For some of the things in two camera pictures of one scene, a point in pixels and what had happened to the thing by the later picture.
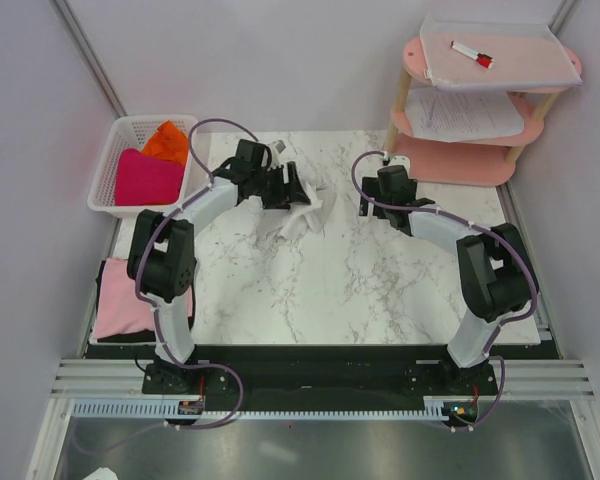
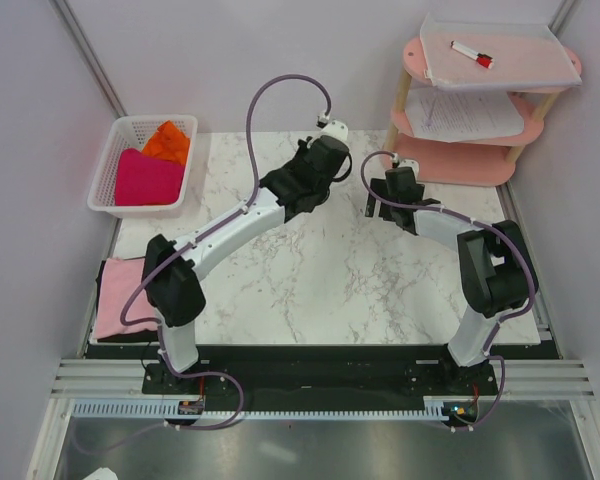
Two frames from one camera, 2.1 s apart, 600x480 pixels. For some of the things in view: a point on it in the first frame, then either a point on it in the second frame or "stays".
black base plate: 318,374 stays
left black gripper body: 270,185 → 304,148
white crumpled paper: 104,473 stays
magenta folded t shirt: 142,180 stays
